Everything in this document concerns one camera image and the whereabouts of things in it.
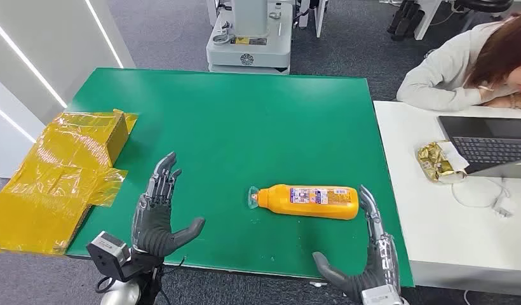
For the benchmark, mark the orange plastic bottle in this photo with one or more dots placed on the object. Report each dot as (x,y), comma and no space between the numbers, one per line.
(315,206)

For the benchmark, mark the grey wheeled machine base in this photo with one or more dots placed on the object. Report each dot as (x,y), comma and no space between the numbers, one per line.
(252,50)

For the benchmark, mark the person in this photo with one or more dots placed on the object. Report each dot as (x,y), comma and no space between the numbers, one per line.
(445,71)

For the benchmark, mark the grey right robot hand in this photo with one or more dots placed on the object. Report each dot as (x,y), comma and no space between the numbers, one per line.
(378,269)

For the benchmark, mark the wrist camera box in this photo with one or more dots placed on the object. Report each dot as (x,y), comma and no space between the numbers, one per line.
(380,296)
(107,252)

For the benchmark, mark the yellow taped cardboard box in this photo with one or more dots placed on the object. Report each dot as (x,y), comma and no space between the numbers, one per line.
(46,189)

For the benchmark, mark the white charger adapter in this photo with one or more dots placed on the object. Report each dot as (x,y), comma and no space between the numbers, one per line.
(504,207)

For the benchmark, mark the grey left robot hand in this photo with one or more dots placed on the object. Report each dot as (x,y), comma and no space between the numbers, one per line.
(153,227)

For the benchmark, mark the gold foil snack wrapper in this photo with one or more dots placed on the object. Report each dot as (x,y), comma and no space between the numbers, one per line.
(435,162)

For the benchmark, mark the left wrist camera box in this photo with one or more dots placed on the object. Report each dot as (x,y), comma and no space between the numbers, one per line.
(107,252)

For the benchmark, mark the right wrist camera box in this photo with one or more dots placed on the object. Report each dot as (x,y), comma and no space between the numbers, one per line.
(380,296)

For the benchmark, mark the dark grey laptop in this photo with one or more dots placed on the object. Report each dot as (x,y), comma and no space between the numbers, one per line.
(488,145)

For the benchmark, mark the white furniture leg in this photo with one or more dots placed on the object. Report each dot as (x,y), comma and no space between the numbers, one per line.
(426,19)

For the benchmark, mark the green table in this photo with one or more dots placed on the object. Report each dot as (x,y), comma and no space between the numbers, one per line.
(252,126)

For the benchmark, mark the white desk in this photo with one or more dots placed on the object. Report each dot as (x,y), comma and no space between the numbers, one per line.
(445,235)

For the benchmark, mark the white floor tape scrap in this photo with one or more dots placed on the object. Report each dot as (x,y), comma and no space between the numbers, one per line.
(318,284)

